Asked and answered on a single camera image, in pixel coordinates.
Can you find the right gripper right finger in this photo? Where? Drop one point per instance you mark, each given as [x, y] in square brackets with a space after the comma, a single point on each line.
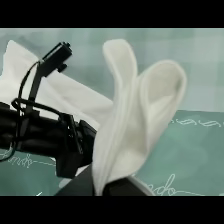
[125, 187]

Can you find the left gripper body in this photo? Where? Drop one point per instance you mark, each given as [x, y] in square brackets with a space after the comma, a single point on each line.
[75, 146]

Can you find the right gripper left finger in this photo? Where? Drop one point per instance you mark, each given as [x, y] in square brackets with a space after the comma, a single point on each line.
[81, 186]

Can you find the white garment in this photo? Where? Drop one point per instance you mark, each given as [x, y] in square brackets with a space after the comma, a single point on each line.
[130, 133]

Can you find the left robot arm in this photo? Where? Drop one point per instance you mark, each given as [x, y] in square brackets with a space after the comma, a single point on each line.
[30, 133]

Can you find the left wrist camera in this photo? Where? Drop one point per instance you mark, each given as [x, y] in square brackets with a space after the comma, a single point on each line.
[58, 55]

